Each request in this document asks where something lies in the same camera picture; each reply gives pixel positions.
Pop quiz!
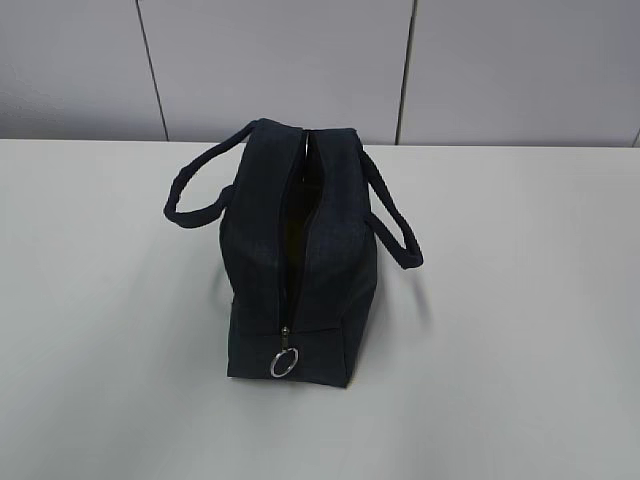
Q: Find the navy blue fabric lunch bag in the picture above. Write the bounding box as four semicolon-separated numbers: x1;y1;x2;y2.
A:
164;118;423;388

